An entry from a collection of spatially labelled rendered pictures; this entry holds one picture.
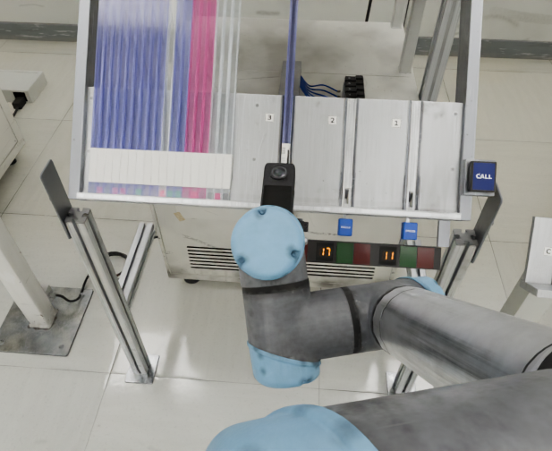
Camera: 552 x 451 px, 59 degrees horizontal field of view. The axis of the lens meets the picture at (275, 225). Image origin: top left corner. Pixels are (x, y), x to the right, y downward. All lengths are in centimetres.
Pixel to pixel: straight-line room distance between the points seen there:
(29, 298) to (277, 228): 117
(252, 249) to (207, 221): 88
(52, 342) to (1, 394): 18
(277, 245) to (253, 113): 43
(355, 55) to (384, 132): 66
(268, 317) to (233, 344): 101
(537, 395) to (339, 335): 37
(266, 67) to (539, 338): 122
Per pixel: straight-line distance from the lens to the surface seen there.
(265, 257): 49
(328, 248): 87
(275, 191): 70
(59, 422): 153
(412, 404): 17
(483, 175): 87
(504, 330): 34
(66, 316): 169
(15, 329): 173
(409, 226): 87
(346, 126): 88
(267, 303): 52
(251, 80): 138
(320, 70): 143
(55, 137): 241
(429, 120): 91
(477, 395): 18
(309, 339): 53
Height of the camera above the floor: 132
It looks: 47 degrees down
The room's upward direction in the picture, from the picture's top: straight up
